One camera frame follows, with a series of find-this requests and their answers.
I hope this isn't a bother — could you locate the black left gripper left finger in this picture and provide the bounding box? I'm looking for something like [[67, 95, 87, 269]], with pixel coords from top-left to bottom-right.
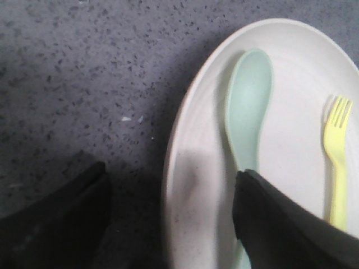
[[1, 162, 112, 268]]

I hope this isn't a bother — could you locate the yellow plastic fork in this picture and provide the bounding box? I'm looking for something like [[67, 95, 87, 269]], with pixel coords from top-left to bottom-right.
[[323, 96, 353, 231]]

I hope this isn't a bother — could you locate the pale green plastic spoon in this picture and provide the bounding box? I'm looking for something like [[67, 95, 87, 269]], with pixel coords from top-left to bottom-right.
[[223, 48, 274, 269]]

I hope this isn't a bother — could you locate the white round plate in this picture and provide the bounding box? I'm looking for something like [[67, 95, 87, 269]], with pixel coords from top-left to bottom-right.
[[162, 18, 358, 268]]

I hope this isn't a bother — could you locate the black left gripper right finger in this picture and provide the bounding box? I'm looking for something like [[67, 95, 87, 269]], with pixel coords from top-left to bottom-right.
[[234, 170, 358, 268]]

